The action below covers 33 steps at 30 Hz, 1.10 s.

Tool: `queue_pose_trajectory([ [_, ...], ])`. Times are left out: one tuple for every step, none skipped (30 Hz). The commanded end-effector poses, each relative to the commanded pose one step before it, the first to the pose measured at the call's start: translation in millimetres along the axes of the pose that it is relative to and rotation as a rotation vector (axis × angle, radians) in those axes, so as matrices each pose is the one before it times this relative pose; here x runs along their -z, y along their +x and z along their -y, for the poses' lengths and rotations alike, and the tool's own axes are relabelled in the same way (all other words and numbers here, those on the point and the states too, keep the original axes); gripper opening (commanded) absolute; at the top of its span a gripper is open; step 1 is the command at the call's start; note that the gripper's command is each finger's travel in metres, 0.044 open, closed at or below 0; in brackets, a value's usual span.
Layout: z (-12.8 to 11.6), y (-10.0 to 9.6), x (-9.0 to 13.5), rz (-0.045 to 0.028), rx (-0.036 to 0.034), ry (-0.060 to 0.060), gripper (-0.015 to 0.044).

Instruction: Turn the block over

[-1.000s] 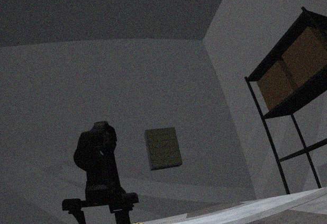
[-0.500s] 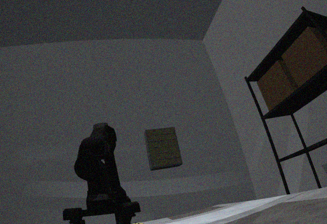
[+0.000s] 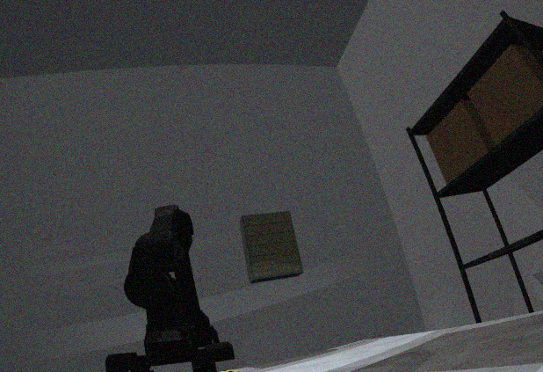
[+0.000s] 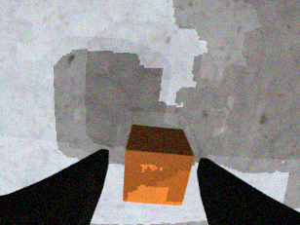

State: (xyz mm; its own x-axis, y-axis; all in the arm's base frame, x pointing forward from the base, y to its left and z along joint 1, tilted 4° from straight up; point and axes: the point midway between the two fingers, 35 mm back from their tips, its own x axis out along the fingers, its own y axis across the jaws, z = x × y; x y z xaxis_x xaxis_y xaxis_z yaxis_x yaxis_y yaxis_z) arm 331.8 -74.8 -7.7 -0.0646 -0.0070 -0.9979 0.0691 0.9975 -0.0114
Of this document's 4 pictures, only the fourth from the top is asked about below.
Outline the orange block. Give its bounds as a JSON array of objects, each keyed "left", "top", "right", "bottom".
[{"left": 123, "top": 125, "right": 194, "bottom": 206}]

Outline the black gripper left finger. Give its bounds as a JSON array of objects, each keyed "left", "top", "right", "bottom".
[{"left": 0, "top": 149, "right": 109, "bottom": 225}]

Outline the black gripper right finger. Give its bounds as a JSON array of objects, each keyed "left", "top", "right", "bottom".
[{"left": 197, "top": 157, "right": 300, "bottom": 225}]

